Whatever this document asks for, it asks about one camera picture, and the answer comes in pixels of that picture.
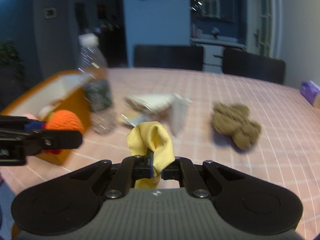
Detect clear plastic water bottle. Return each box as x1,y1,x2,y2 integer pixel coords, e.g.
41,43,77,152
77,33,116,134

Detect orange storage box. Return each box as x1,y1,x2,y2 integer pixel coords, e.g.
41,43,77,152
0,69,108,167

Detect clear zip bag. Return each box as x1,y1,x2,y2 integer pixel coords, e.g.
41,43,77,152
169,94,191,137

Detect pink white knitted hat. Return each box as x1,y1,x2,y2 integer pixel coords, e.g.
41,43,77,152
23,113,39,121

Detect black chair left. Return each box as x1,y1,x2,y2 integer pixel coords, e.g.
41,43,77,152
133,45,204,71

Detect brown knitted soft item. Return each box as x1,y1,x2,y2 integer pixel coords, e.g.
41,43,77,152
212,103,262,151

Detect black chair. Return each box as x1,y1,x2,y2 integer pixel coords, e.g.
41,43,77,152
222,48,286,85
133,45,204,71

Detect pink checked tablecloth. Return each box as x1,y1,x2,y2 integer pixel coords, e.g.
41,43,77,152
0,67,320,240

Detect small framed picture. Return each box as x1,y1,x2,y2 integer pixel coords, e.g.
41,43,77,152
43,7,57,20

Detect purple tissue pack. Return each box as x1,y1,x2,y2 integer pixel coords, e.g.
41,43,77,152
300,80,320,108

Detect white glass door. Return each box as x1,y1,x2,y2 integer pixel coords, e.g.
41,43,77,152
246,0,283,59

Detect white sideboard cabinet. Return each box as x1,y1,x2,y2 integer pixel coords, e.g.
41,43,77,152
190,38,246,74

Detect silver foil snack packet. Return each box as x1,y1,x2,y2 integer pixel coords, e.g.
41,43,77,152
121,109,146,127

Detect orange knitted toy fruit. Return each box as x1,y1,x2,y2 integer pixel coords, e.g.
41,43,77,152
41,109,86,155

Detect black chair right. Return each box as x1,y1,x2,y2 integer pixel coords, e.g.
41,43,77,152
222,48,286,85

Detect yellow cloth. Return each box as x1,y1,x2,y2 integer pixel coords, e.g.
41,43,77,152
126,121,175,189

